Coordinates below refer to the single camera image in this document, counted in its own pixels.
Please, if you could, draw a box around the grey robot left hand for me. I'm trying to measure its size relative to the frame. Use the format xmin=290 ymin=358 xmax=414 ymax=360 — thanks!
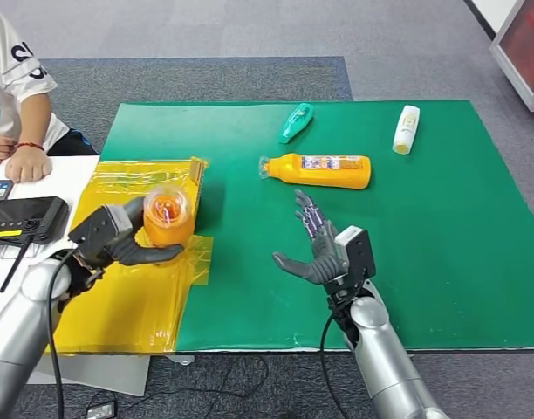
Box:
xmin=91 ymin=195 xmax=186 ymax=270

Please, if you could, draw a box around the person's left hand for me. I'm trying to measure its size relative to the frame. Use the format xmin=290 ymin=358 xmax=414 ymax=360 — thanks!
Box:
xmin=5 ymin=144 xmax=53 ymax=184

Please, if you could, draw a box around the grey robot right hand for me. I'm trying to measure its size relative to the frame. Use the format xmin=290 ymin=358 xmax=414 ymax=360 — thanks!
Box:
xmin=272 ymin=188 xmax=350 ymax=287

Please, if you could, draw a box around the orange detergent bottle clear cap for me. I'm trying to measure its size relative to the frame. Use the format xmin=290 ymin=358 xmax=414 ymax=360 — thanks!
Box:
xmin=143 ymin=184 xmax=196 ymax=249
xmin=258 ymin=152 xmax=372 ymax=191

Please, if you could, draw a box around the teal plastic bottle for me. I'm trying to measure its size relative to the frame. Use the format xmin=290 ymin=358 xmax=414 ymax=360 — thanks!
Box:
xmin=278 ymin=102 xmax=314 ymax=145

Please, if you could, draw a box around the white plastic bottle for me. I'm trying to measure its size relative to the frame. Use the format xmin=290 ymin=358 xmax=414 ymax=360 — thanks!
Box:
xmin=392 ymin=104 xmax=421 ymax=155

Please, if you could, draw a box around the black controller with antenna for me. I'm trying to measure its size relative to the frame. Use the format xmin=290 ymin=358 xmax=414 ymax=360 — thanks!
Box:
xmin=0 ymin=196 xmax=70 ymax=294

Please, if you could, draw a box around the yellow plastic film sheet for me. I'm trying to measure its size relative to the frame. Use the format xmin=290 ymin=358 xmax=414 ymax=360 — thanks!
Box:
xmin=46 ymin=155 xmax=215 ymax=355

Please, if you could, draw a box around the person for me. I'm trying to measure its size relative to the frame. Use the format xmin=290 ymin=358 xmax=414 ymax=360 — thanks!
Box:
xmin=0 ymin=4 xmax=98 ymax=184

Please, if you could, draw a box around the grey panel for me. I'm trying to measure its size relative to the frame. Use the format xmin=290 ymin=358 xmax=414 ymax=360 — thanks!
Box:
xmin=27 ymin=353 xmax=151 ymax=398

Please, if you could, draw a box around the green table mat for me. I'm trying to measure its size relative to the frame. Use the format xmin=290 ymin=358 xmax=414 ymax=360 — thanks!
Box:
xmin=98 ymin=100 xmax=534 ymax=354

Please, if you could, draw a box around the black power adapter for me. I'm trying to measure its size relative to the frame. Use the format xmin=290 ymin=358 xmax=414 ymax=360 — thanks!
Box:
xmin=86 ymin=399 xmax=119 ymax=419

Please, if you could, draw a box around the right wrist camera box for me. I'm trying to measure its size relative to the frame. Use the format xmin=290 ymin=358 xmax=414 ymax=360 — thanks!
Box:
xmin=334 ymin=225 xmax=377 ymax=291

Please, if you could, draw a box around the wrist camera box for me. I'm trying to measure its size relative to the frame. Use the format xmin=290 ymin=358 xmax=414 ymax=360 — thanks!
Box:
xmin=67 ymin=203 xmax=134 ymax=263
xmin=334 ymin=225 xmax=377 ymax=291

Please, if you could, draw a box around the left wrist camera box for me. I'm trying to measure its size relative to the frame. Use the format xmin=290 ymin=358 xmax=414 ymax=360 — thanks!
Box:
xmin=67 ymin=203 xmax=134 ymax=263

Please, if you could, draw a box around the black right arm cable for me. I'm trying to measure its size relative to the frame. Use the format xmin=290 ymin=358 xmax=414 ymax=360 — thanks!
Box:
xmin=319 ymin=312 xmax=350 ymax=419

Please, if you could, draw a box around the red framed wall cabinet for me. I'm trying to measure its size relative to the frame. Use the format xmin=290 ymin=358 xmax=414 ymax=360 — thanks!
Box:
xmin=489 ymin=0 xmax=534 ymax=113

